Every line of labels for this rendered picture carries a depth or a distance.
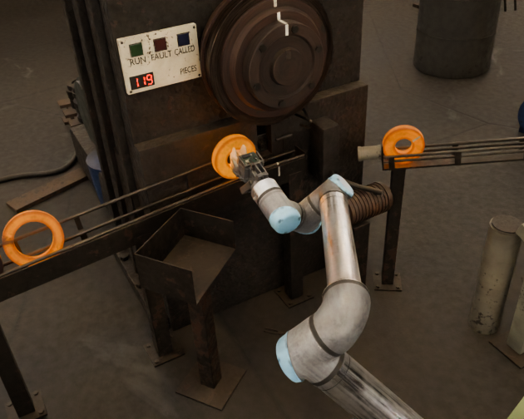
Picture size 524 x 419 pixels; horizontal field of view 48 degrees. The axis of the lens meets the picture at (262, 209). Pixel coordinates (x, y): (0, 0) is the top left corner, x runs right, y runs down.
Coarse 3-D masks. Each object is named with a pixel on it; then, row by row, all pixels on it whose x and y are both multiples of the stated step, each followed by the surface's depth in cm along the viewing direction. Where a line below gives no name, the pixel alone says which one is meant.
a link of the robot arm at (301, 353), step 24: (288, 336) 143; (312, 336) 138; (288, 360) 141; (312, 360) 139; (336, 360) 142; (336, 384) 142; (360, 384) 144; (360, 408) 145; (384, 408) 146; (408, 408) 152
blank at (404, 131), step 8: (392, 128) 226; (400, 128) 223; (408, 128) 223; (416, 128) 225; (384, 136) 228; (392, 136) 225; (400, 136) 225; (408, 136) 225; (416, 136) 224; (384, 144) 227; (392, 144) 227; (416, 144) 226; (424, 144) 226; (384, 152) 230; (392, 152) 229; (400, 152) 230; (408, 152) 229; (416, 152) 228
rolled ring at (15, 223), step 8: (16, 216) 188; (24, 216) 189; (32, 216) 190; (40, 216) 191; (48, 216) 192; (8, 224) 187; (16, 224) 188; (48, 224) 192; (56, 224) 193; (8, 232) 188; (56, 232) 194; (8, 240) 188; (56, 240) 194; (8, 248) 188; (16, 248) 192; (56, 248) 195; (8, 256) 189; (16, 256) 190; (24, 256) 191; (32, 256) 194; (40, 256) 194; (32, 264) 192
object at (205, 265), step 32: (192, 224) 200; (224, 224) 193; (160, 256) 193; (192, 256) 196; (224, 256) 194; (160, 288) 183; (192, 288) 176; (192, 320) 206; (192, 384) 226; (224, 384) 226
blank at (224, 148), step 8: (232, 136) 199; (240, 136) 199; (224, 144) 197; (232, 144) 198; (240, 144) 200; (248, 144) 202; (216, 152) 198; (224, 152) 198; (248, 152) 203; (216, 160) 199; (224, 160) 200; (216, 168) 200; (224, 168) 202; (224, 176) 203; (232, 176) 205
